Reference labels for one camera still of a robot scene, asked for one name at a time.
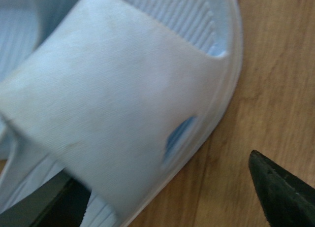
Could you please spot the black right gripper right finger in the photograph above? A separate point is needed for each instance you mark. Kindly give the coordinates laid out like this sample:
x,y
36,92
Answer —
x,y
286,200

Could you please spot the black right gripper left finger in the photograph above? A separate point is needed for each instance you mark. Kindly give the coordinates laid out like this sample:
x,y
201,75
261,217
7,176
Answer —
x,y
61,202

